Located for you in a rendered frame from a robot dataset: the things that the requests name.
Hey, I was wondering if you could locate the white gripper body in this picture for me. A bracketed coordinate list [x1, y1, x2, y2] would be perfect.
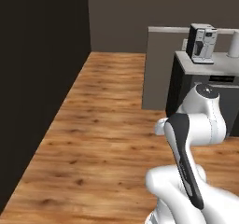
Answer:
[154, 117, 171, 137]

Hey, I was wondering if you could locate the black dishwasher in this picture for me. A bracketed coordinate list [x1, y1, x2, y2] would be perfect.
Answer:
[165, 51, 239, 139]

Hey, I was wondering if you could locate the grey counter cabinet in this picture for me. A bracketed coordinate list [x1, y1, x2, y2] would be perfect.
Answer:
[142, 25, 239, 112]

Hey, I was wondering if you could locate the black and silver coffee machine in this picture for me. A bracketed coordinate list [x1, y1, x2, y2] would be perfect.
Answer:
[185, 22, 218, 65]

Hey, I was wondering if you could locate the white cylinder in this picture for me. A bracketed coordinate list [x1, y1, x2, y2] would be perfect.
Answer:
[226, 31, 239, 60]

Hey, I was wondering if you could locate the white wall socket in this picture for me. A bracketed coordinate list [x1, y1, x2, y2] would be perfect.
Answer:
[181, 38, 190, 52]

